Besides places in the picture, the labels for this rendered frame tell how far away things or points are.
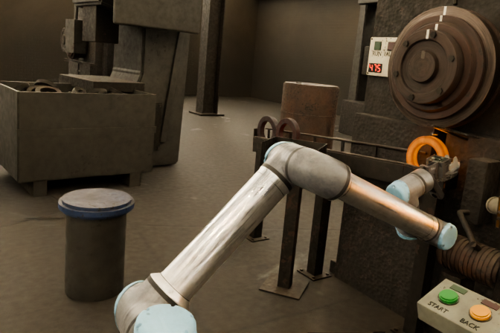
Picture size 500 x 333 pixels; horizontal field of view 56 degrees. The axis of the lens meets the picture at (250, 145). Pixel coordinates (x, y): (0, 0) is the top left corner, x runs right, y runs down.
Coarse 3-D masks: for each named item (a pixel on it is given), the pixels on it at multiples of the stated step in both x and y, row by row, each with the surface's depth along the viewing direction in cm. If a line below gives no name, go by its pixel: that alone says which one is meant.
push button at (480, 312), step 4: (472, 308) 101; (476, 308) 101; (480, 308) 101; (484, 308) 100; (488, 308) 100; (472, 312) 100; (476, 312) 100; (480, 312) 100; (484, 312) 99; (488, 312) 99; (472, 316) 100; (476, 316) 99; (480, 316) 99; (484, 316) 99; (488, 316) 99
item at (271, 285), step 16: (272, 144) 233; (304, 144) 231; (320, 144) 228; (288, 208) 225; (288, 224) 226; (288, 240) 227; (288, 256) 228; (288, 272) 229; (272, 288) 229; (288, 288) 230; (304, 288) 232
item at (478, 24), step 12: (432, 12) 186; (456, 12) 178; (468, 12) 174; (408, 24) 195; (480, 24) 171; (480, 36) 171; (492, 36) 168; (396, 48) 201; (492, 48) 167; (492, 60) 168; (492, 72) 168; (492, 84) 168; (396, 96) 202; (480, 96) 171; (492, 96) 174; (468, 108) 175; (480, 108) 176; (420, 120) 192; (432, 120) 188; (444, 120) 183; (456, 120) 179
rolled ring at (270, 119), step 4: (264, 116) 283; (268, 116) 280; (260, 120) 286; (264, 120) 283; (268, 120) 280; (272, 120) 277; (276, 120) 278; (260, 124) 286; (264, 124) 287; (272, 124) 277; (276, 124) 276; (260, 128) 287; (272, 128) 277; (260, 132) 287; (272, 132) 277; (260, 136) 287; (264, 136) 288; (272, 136) 277
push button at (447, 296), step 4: (440, 292) 107; (444, 292) 107; (448, 292) 107; (452, 292) 106; (440, 296) 106; (444, 296) 106; (448, 296) 106; (452, 296) 105; (456, 296) 105; (444, 300) 105; (448, 300) 105; (452, 300) 105; (456, 300) 105
